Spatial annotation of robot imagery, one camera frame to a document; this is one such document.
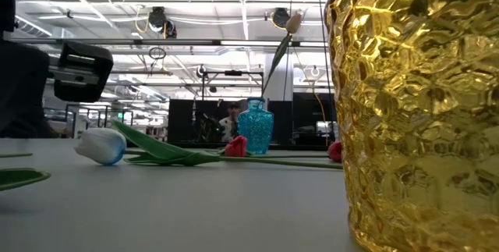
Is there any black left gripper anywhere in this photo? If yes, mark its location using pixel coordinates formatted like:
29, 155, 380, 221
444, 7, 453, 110
52, 40, 115, 104

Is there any white artificial tulip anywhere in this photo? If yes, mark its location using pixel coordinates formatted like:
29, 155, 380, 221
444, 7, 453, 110
73, 119, 344, 171

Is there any red artificial tulip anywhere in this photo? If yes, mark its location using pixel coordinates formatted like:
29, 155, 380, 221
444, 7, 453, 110
327, 140, 343, 163
224, 135, 249, 158

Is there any gold textured glass vase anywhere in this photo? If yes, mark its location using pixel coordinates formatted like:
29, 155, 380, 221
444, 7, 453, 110
324, 0, 499, 252

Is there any blue glass vase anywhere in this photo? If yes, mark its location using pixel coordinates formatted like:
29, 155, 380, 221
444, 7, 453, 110
237, 97, 275, 156

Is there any long horizontal metal bar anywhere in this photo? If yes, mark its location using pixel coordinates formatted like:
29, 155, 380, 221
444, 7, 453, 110
10, 37, 331, 48

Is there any person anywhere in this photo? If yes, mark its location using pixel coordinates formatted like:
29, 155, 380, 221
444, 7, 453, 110
218, 102, 241, 144

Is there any black partition wall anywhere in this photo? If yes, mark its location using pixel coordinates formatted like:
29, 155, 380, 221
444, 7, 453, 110
167, 92, 339, 147

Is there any black metal gantry frame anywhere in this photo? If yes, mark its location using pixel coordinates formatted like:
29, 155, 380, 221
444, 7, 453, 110
200, 69, 265, 101

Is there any yellow hanging cord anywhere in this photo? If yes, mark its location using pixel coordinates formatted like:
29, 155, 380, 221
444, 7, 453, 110
292, 47, 327, 128

